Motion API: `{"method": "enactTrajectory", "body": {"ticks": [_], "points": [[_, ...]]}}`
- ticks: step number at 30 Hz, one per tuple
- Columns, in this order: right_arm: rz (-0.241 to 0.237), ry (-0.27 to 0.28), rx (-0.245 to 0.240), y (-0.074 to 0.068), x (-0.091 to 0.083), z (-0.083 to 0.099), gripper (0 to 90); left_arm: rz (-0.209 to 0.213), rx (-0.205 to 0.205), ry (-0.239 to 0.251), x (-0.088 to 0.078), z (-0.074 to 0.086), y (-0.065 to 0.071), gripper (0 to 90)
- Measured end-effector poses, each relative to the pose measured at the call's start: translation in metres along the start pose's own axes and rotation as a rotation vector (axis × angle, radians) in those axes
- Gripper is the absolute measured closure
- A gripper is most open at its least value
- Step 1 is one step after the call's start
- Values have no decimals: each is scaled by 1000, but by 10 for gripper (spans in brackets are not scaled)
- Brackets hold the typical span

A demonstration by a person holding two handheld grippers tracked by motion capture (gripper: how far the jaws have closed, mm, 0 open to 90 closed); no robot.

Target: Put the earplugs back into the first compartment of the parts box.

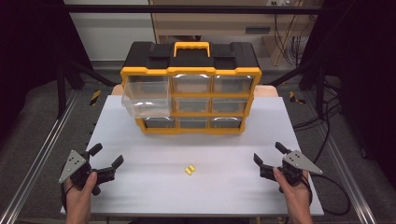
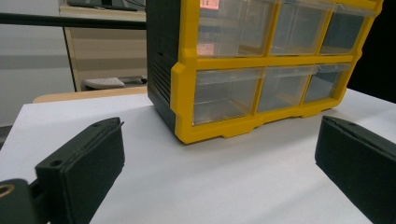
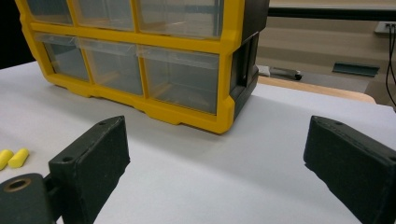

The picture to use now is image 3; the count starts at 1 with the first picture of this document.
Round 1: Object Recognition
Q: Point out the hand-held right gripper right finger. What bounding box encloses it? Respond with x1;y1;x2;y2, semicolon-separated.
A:
303;115;396;224

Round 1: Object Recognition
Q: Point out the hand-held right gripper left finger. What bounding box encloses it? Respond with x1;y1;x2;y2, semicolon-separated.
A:
48;115;132;224

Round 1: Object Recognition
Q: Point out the yellow foam earplug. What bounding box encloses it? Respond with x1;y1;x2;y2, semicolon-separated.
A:
7;147;30;170
0;148;15;172

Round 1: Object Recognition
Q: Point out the wooden table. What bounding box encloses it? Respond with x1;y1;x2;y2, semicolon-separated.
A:
257;75;377;105

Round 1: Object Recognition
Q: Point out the dark green floor plate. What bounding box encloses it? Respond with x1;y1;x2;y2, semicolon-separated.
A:
332;62;381;78

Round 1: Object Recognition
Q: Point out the white and black floor device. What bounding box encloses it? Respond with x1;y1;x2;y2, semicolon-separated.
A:
257;64;304;81

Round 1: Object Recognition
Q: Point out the set of clear plastic drawers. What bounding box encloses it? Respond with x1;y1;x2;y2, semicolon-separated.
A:
25;0;225;116

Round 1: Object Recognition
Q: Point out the white table mat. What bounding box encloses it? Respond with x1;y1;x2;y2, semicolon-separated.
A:
0;61;396;224

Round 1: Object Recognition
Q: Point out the white power strip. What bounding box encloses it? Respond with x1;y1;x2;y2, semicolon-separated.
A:
374;21;396;35

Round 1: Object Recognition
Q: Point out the yellow black drawer organizer cabinet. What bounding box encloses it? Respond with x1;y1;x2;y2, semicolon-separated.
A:
14;0;271;135

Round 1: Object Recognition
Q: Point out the black horizontal bar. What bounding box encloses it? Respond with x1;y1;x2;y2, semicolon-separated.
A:
267;6;396;22

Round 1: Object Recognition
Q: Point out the black cable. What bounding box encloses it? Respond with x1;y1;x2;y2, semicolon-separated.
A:
385;23;396;108

